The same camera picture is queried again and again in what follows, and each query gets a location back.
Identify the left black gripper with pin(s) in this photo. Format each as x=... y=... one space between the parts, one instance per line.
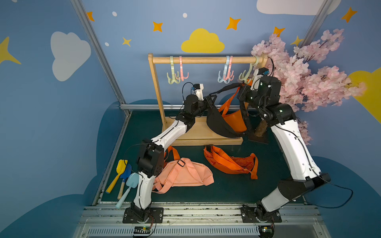
x=205 y=101

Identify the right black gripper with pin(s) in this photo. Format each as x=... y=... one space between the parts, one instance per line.
x=245 y=92

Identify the black waist bag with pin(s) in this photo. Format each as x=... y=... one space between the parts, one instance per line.
x=218 y=125

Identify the pink waist bag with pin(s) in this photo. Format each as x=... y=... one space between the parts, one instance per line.
x=182 y=173

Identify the red orange waist bag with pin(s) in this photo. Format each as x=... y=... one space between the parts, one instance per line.
x=219 y=159

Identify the bright orange waist bag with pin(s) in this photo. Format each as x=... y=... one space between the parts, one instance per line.
x=239 y=121

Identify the dark orange waist bag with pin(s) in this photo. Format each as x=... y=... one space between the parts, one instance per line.
x=175 y=154

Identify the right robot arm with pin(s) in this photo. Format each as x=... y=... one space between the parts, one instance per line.
x=305 y=174

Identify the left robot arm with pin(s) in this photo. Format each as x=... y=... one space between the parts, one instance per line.
x=152 y=153

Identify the green hook right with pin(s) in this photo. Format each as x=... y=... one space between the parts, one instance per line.
x=244 y=76

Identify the green hook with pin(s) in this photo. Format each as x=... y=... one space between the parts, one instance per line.
x=174 y=77
x=244 y=76

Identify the pink hook right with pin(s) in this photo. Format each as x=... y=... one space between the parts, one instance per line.
x=229 y=75

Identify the pink hook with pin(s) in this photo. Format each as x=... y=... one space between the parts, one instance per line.
x=182 y=77
x=229 y=75

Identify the blue hook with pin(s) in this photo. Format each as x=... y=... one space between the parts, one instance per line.
x=224 y=71

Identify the pink hook left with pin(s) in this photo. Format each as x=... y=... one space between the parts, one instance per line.
x=182 y=77

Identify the green hook left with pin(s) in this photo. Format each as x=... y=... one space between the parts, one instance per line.
x=174 y=77

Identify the wooden hanging rack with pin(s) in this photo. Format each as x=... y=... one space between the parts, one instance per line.
x=200 y=133

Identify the pink blossom tree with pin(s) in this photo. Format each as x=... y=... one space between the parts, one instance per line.
x=301 y=88

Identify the yellow toy shovel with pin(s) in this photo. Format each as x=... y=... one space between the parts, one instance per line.
x=121 y=166

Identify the light blue toy shovel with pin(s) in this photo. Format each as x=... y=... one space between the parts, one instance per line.
x=132 y=182

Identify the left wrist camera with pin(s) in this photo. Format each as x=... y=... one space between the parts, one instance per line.
x=198 y=90

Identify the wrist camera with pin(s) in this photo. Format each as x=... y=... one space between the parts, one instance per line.
x=258 y=74
x=198 y=90

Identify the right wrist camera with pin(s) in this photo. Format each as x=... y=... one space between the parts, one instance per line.
x=258 y=74

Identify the horizontal aluminium rail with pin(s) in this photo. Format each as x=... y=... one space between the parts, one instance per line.
x=155 y=107

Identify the right aluminium corner post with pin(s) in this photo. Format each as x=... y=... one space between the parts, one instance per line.
x=316 y=23

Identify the aluminium corner post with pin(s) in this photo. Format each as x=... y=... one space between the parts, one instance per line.
x=316 y=23
x=86 y=23

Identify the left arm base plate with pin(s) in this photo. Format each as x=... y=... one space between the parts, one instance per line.
x=150 y=215

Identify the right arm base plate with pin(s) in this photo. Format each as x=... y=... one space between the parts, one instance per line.
x=259 y=215

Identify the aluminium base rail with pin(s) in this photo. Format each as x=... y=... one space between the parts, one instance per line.
x=202 y=220

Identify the left aluminium corner post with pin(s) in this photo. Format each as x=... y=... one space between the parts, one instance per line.
x=86 y=23

